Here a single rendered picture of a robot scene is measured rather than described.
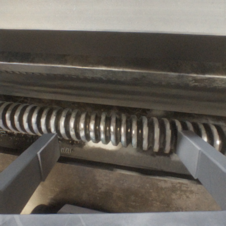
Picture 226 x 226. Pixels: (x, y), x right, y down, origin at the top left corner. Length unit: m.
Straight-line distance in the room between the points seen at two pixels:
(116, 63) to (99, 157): 0.40
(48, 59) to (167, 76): 0.12
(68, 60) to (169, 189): 0.88
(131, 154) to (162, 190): 0.49
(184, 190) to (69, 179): 0.63
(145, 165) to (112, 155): 0.11
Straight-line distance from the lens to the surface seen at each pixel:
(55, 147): 0.17
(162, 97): 0.30
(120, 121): 0.18
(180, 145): 0.17
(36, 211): 0.98
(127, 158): 0.51
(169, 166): 0.52
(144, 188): 0.95
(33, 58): 0.19
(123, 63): 0.16
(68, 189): 1.02
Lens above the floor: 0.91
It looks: 79 degrees down
